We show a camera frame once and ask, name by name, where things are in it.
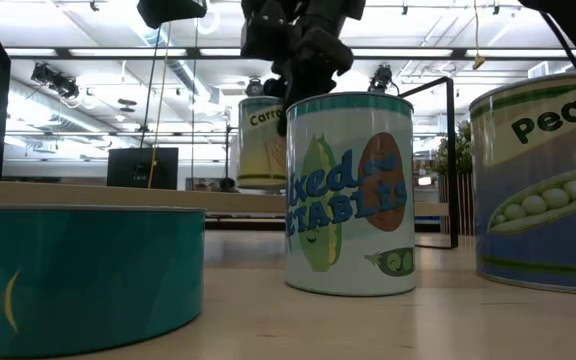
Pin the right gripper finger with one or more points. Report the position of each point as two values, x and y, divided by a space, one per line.
313 80
275 87

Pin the carrots tin can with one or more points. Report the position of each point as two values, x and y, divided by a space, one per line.
260 150

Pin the mixed vegetables tin can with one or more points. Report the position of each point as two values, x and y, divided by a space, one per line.
348 200

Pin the peas tin can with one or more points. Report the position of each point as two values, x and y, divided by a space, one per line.
543 200

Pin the teal tuna can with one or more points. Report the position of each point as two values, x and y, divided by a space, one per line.
93 275

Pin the black monitor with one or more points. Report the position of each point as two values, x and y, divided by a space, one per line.
143 167

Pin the potted plant ribbed pot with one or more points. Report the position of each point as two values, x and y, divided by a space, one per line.
453 150

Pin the black ceiling device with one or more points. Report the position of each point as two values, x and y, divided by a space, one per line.
55 80

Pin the black overhead camera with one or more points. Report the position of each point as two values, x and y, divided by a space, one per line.
381 77

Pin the black aluminium rig frame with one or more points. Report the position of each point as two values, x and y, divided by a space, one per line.
418 52

